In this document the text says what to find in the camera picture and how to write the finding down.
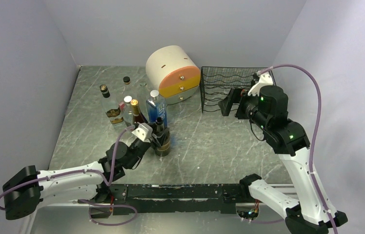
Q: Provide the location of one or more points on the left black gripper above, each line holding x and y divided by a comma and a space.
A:
159, 138

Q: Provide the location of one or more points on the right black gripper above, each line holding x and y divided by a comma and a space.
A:
234, 96

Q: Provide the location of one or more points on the green wine bottle silver foil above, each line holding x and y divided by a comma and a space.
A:
161, 138

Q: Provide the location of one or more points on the dark wine bottle gold foil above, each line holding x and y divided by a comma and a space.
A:
138, 116

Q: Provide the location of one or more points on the blue plastic bottle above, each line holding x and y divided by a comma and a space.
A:
156, 107

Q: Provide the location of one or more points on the large clear glass bottle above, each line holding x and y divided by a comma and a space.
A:
127, 111

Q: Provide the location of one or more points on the clear bottle gold black label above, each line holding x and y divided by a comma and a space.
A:
111, 106

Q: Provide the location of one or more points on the clear bottle white label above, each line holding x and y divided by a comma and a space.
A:
129, 89

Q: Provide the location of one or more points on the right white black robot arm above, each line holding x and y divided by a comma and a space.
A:
299, 174

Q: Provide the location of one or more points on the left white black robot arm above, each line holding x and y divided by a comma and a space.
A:
29, 189

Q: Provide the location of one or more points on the small pink block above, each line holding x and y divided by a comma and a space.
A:
121, 105

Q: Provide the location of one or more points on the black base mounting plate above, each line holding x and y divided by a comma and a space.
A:
149, 198

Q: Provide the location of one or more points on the cream round drawer cabinet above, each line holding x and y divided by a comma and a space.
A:
173, 73

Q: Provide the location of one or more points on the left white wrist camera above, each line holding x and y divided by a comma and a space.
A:
143, 132

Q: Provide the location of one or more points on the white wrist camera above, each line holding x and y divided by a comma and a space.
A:
259, 81
143, 132

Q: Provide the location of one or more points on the black wire wine rack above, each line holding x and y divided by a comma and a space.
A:
216, 82

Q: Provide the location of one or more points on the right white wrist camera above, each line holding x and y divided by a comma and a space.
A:
259, 81

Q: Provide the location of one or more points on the aluminium rail frame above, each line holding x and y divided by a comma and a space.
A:
75, 217

